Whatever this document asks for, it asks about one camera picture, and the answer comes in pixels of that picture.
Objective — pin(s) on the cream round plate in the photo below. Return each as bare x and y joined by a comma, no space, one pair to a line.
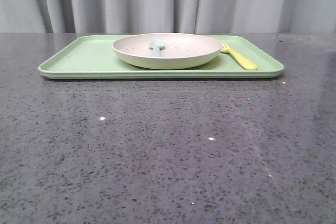
181,50

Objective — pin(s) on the yellow plastic fork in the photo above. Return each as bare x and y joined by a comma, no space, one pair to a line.
244,62

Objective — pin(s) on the light blue plastic spoon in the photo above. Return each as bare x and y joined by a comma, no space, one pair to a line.
156,46

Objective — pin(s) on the light green plastic tray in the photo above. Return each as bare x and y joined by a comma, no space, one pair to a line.
92,57

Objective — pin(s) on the grey pleated curtain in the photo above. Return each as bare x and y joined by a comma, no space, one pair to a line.
156,16

